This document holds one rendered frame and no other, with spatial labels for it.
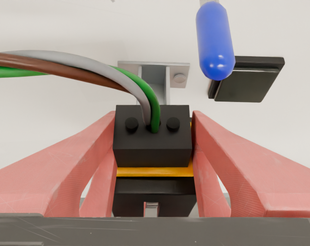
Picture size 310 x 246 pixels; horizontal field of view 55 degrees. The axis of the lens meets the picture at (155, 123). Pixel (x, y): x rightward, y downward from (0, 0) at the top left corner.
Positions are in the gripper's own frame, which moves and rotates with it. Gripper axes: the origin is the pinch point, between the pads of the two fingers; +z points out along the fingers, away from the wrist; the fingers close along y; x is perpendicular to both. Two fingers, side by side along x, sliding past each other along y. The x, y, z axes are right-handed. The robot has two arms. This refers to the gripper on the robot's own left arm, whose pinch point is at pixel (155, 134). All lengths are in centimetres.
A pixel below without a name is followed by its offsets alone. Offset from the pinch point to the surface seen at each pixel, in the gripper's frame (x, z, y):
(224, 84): 1.5, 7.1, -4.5
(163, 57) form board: -0.2, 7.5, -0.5
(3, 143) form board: 11.0, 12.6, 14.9
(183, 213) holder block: 5.3, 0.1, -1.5
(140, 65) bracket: 0.3, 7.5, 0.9
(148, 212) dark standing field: 106, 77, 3
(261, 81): 1.2, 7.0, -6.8
